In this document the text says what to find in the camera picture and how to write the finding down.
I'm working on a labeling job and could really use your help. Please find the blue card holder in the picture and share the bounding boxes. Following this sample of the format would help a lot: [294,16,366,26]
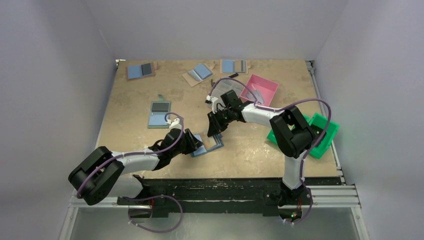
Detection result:
[190,133,224,158]

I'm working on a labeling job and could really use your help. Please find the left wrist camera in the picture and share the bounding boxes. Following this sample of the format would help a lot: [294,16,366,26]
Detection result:
[167,118,183,130]

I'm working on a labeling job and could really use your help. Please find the green tray lid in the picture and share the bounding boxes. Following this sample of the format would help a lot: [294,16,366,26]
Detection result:
[309,113,340,159]

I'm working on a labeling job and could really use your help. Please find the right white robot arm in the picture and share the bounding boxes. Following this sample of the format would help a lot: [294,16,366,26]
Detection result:
[206,90,317,207]

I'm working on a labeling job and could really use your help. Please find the clear plastic organizer box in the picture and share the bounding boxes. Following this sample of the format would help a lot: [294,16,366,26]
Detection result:
[210,79,245,108]

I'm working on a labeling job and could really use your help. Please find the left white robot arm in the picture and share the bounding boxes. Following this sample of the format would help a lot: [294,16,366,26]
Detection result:
[68,128,203,206]

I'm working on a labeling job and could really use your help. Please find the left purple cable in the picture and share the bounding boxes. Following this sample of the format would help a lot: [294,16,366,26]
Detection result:
[76,112,185,233]

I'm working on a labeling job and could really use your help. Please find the purple cable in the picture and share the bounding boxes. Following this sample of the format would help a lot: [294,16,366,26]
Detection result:
[76,112,185,233]
[209,77,332,226]

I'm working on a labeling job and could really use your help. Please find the beige open card holder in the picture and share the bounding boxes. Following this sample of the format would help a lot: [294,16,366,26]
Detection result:
[220,59,250,74]

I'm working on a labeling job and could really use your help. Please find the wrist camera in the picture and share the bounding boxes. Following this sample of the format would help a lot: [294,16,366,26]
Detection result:
[205,95,219,113]
[167,118,183,130]

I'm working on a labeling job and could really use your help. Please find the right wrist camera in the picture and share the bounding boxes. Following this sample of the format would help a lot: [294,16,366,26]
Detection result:
[205,95,219,113]

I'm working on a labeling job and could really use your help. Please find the cards in pink bin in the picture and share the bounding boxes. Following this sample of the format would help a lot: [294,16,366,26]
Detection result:
[246,84,265,105]

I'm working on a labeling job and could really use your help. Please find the pink plastic bin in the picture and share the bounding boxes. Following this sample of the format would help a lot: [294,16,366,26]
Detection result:
[245,74,279,107]

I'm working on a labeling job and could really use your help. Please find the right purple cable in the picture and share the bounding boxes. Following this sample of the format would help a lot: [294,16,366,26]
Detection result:
[209,77,332,226]

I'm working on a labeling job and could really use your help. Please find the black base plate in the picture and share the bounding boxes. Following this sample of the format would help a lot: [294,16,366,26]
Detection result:
[116,177,342,220]

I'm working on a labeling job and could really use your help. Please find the tan open card holder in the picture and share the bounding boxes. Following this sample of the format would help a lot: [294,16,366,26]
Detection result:
[182,63,215,87]

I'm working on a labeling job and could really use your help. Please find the brown open card holder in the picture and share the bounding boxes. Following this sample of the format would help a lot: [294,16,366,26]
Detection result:
[126,62,158,81]

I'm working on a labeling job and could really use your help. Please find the teal open card holder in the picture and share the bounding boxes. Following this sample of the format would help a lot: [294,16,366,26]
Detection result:
[147,94,172,129]

